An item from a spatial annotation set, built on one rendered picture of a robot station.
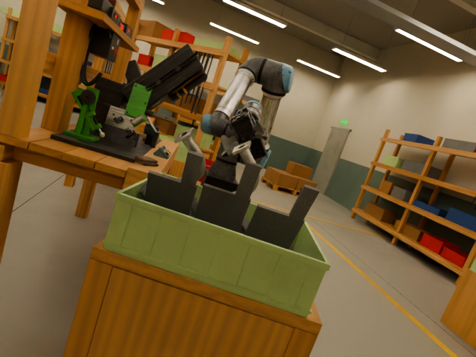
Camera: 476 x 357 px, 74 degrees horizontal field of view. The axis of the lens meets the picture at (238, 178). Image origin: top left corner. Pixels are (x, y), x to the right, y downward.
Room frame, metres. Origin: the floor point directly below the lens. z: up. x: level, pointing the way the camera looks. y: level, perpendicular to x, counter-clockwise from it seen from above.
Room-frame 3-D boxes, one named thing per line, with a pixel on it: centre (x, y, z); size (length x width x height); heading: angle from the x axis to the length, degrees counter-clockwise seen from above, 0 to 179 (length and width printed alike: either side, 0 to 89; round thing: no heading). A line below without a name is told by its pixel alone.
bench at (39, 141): (2.09, 0.82, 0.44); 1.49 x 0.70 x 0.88; 10
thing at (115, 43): (1.95, 1.01, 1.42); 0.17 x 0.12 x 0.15; 10
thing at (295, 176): (8.22, -1.30, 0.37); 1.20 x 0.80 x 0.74; 114
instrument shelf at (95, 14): (2.05, 1.08, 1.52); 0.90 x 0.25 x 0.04; 10
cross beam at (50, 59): (2.03, 1.19, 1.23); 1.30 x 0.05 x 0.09; 10
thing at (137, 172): (2.14, 0.55, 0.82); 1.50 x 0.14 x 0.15; 10
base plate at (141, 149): (2.09, 0.82, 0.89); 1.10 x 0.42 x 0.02; 10
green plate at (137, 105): (2.03, 0.75, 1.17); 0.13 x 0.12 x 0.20; 10
